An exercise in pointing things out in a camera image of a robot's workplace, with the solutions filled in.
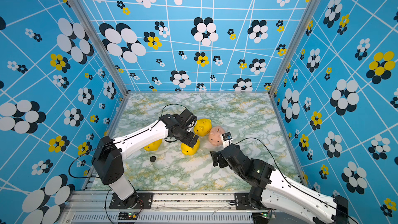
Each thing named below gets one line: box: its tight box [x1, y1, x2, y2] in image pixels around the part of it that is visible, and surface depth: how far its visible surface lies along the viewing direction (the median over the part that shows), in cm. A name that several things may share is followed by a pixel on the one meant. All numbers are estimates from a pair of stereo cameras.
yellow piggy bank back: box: [193, 118, 212, 137], surface depth 93 cm
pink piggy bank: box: [208, 126, 225, 146], surface depth 88 cm
